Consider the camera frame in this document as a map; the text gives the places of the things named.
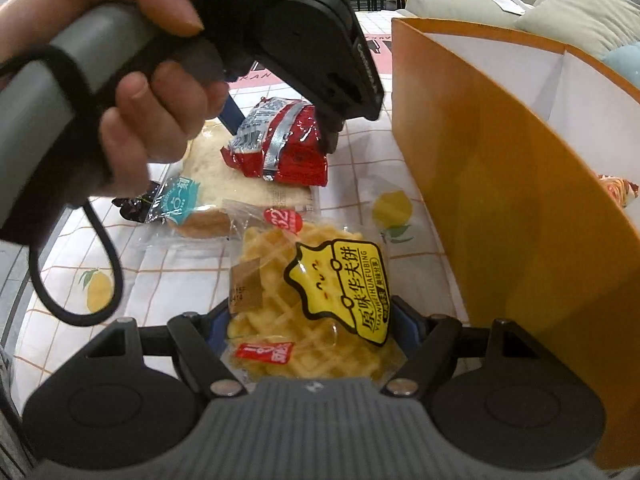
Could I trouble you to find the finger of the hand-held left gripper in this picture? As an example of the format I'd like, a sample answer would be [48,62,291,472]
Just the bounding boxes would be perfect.
[217,91,247,135]
[319,106,347,155]

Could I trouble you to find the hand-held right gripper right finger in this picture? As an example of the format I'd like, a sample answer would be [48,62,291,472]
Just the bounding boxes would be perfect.
[382,296,571,398]

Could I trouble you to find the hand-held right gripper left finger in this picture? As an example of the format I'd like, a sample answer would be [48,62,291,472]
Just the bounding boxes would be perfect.
[65,302,246,400]

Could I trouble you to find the red snack packet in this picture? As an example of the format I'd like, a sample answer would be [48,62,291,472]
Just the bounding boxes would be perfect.
[221,97,329,187]

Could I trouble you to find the yellow waffle packet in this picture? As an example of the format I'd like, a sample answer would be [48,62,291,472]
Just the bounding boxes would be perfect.
[222,199,409,394]

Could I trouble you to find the orange cardboard box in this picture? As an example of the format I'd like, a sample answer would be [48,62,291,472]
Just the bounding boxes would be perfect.
[391,17,640,471]

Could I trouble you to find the orange patterned snack packet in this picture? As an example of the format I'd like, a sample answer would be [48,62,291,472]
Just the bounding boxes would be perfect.
[599,174,640,209]

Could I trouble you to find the printed checked tablecloth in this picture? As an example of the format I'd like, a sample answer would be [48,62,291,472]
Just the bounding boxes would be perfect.
[10,7,471,417]

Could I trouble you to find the sliced bread packet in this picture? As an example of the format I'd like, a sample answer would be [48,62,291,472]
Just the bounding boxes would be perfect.
[135,120,321,247]

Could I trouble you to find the dark brown snack packet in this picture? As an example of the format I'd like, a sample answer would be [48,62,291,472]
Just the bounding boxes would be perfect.
[111,192,164,224]

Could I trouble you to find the beige sofa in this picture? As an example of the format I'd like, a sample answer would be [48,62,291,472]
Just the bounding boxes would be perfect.
[404,0,640,86]

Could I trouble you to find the white papers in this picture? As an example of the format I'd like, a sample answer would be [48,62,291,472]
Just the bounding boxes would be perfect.
[484,0,536,15]

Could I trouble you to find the beige cushion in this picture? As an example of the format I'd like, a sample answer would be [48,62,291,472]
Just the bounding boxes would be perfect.
[515,0,640,61]

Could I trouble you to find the blue cushion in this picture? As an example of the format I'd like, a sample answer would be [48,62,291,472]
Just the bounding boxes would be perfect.
[602,42,640,89]

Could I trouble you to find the black strap cord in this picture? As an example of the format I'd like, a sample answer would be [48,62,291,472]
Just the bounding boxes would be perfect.
[27,196,125,327]

